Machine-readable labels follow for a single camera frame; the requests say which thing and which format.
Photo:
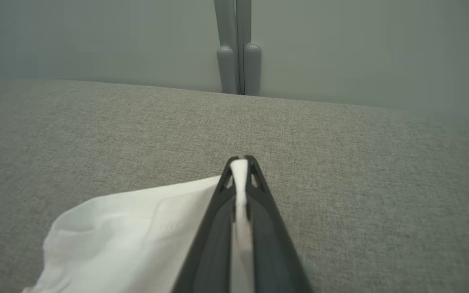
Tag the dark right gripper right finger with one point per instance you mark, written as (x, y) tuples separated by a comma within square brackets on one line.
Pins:
[(271, 252)]

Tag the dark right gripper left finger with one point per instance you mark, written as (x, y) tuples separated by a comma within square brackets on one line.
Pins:
[(210, 244)]

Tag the red white striped shirt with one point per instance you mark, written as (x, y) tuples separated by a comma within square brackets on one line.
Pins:
[(136, 236)]

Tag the grey partition post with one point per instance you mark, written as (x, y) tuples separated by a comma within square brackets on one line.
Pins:
[(228, 40)]

